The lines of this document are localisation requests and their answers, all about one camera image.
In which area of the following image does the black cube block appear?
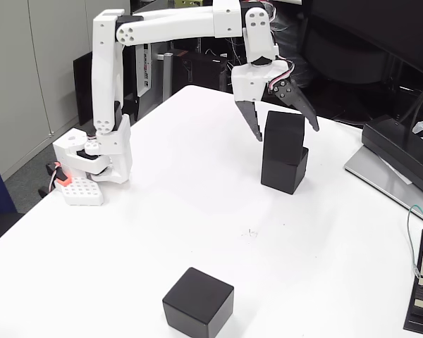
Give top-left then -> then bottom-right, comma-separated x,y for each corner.
260,146 -> 309,196
263,111 -> 307,165
161,266 -> 235,338

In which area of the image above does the black office chair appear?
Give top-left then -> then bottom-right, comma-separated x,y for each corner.
302,17 -> 396,85

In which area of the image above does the yellow-green perforated panel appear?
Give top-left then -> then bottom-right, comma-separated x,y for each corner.
172,0 -> 214,8

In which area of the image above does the silver monitor stand base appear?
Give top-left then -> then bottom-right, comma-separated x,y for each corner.
344,144 -> 423,226

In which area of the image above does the black rectangular box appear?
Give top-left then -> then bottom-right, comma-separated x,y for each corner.
361,114 -> 423,199

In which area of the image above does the black monitor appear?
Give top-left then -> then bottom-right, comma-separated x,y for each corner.
305,0 -> 423,80

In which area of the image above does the black flat panel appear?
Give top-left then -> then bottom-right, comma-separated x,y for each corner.
73,44 -> 139,127

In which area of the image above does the orange black table clamp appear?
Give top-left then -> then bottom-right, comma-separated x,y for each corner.
37,161 -> 72,198

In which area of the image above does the grey metal cabinet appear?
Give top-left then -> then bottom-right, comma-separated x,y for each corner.
0,0 -> 131,180

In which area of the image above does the black device with labels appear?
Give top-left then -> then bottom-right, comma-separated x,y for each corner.
403,228 -> 423,336

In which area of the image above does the pink white arm cable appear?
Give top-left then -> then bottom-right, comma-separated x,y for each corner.
262,0 -> 296,93

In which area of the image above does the silver post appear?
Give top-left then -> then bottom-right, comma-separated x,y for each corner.
161,51 -> 174,103

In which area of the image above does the green cable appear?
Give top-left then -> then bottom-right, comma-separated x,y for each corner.
406,204 -> 423,279

